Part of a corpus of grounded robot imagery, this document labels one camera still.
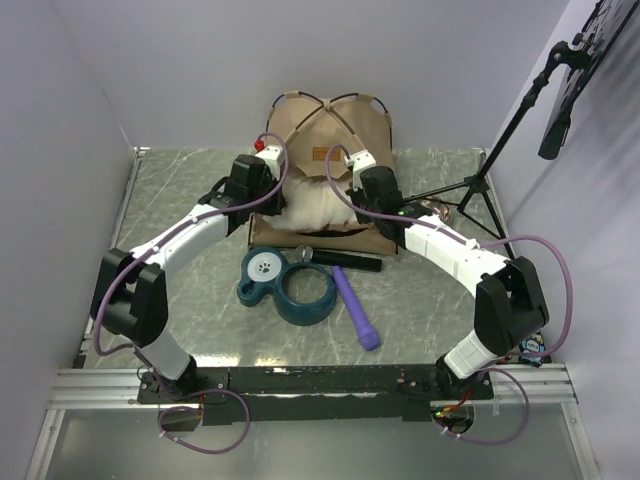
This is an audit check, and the white fluffy cushion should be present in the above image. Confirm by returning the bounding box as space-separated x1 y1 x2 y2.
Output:
264 176 356 231

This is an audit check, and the tan fabric pet tent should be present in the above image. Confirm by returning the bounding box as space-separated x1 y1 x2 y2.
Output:
247 90 401 259

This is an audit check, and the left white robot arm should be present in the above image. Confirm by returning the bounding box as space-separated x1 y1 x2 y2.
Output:
90 146 289 402

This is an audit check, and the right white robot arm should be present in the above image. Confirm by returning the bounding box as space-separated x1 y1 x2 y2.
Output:
347 166 549 399

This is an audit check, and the steel pet bowl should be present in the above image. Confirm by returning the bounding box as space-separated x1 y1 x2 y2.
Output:
416 199 452 225

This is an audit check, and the teal pet feeder stand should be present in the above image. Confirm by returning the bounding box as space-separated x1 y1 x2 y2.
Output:
236 247 337 327

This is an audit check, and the purple pet brush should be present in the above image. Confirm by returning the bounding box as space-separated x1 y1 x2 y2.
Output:
331 266 381 351

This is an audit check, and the black silver microphone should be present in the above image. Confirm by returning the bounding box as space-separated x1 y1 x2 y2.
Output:
295 245 383 273

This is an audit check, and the black tripod stand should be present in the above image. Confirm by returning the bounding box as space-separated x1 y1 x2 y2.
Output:
407 41 570 239

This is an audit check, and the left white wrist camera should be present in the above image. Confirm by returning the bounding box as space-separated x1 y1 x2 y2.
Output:
254 139 284 180

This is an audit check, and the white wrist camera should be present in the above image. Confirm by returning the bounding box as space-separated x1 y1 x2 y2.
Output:
344 150 377 178
254 139 284 180

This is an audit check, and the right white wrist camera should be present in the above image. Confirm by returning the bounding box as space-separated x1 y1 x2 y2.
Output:
344 150 377 178

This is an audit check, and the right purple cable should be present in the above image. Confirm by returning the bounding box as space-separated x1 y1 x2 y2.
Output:
324 144 574 445

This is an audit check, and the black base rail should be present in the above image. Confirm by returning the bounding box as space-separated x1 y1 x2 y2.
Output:
137 364 494 426

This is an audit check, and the aluminium frame rail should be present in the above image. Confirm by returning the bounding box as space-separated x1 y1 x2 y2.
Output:
46 363 578 410

